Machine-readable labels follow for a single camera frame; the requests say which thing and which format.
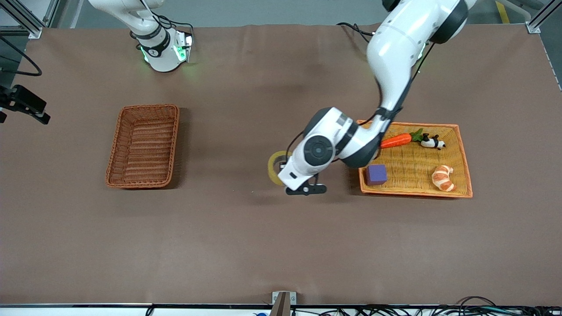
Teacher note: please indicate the black white toy panda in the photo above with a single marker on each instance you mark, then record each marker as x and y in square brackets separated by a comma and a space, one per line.
[432, 142]

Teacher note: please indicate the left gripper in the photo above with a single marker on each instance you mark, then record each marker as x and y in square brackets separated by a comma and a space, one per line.
[280, 164]

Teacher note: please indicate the brown table cover mat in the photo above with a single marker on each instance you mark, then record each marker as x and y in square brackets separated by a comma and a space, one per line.
[281, 241]

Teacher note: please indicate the brown wicker basket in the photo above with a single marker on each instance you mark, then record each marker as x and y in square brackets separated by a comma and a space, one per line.
[145, 149]

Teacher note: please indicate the yellow clear tape roll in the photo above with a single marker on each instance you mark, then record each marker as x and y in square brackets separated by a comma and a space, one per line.
[271, 170]

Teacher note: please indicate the grey metal mount bracket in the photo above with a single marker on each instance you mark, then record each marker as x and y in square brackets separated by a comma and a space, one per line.
[283, 300]

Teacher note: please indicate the aluminium frame profile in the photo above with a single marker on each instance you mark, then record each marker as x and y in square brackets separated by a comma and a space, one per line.
[35, 31]
[538, 24]

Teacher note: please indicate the purple cube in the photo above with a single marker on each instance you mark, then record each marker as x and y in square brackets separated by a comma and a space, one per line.
[376, 174]

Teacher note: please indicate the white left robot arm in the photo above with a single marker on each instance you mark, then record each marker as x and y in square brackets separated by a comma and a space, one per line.
[395, 48]

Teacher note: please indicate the orange wicker basket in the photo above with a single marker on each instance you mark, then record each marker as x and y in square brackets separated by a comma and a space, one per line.
[417, 175]

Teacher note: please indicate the toy croissant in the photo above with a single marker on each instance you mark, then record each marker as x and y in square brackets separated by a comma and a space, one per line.
[443, 179]

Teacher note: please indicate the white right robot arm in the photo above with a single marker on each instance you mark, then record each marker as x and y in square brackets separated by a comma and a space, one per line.
[160, 57]

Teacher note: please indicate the orange toy carrot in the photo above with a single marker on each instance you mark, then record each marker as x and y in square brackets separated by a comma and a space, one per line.
[395, 141]

